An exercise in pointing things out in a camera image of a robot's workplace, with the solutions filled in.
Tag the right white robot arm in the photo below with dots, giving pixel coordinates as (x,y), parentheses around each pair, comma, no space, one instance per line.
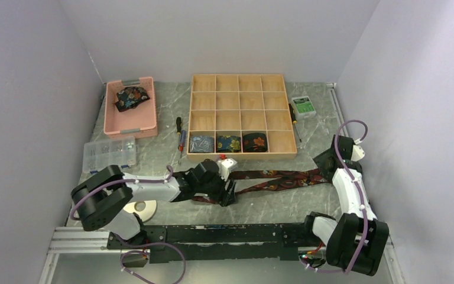
(357,240)

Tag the blue red screwdriver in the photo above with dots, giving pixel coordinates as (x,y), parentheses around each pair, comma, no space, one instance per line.
(181,145)

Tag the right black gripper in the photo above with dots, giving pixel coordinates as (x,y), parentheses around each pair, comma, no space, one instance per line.
(320,160)

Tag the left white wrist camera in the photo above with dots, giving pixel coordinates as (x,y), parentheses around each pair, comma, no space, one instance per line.
(226,166)

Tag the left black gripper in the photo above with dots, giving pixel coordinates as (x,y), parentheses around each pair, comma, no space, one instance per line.
(226,196)

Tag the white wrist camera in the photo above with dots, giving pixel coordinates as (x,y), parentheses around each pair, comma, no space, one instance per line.
(226,166)
(358,153)

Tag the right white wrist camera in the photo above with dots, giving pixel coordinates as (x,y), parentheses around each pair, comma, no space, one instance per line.
(358,153)

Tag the navy yellow rolled tie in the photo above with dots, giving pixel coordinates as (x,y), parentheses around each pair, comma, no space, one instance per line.
(228,144)

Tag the blue grey rolled tie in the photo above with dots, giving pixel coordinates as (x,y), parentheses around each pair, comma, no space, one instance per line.
(201,144)

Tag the dark red floral tie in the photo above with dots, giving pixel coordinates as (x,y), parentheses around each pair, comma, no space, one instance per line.
(276,180)

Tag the green white small box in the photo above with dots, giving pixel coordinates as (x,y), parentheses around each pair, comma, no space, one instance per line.
(303,107)

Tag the wooden compartment tray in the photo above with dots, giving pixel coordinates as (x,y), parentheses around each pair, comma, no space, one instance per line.
(238,104)

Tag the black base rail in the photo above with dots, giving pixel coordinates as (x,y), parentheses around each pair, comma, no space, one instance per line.
(283,241)

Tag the clear plastic screw box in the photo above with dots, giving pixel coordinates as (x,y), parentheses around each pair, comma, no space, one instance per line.
(99,154)

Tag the aluminium rail at right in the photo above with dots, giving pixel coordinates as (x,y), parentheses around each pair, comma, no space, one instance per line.
(335,103)

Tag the white tape roll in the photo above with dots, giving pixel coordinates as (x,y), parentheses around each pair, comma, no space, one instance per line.
(146,209)

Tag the black orange rolled tie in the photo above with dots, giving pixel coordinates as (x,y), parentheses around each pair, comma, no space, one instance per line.
(254,143)

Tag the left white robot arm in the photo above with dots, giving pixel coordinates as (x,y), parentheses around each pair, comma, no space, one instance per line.
(99,202)

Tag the black floral tie in basket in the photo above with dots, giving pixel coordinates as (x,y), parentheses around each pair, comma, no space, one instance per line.
(130,97)

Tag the thin black yellow screwdriver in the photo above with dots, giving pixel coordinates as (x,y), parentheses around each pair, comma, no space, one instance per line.
(294,121)

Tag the pink plastic basket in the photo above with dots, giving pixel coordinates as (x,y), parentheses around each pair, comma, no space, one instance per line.
(140,122)

